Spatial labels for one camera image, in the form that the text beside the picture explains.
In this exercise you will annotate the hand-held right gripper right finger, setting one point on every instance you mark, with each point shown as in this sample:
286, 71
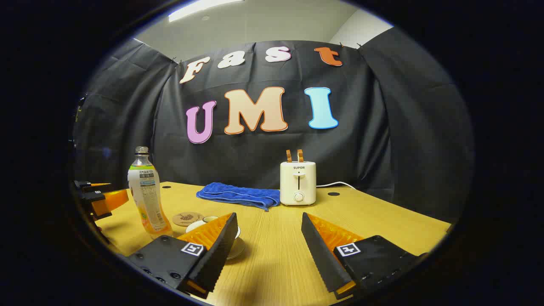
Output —
321, 250

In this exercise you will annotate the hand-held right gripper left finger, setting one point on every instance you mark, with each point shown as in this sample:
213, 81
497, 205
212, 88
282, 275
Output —
221, 250

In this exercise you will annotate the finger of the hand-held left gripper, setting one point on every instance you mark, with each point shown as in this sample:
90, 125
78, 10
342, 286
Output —
95, 196
85, 185

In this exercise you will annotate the round cork coaster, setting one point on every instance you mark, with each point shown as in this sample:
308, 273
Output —
185, 218

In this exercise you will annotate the clear water bottle orange label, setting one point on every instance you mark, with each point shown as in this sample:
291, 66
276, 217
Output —
146, 195

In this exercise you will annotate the blue folded towel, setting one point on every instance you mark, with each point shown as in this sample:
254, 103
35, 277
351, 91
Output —
238, 194

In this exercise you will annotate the cream toaster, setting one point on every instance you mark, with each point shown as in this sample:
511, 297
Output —
298, 182

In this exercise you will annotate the black backdrop cloth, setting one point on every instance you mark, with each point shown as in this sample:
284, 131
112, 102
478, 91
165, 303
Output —
382, 127

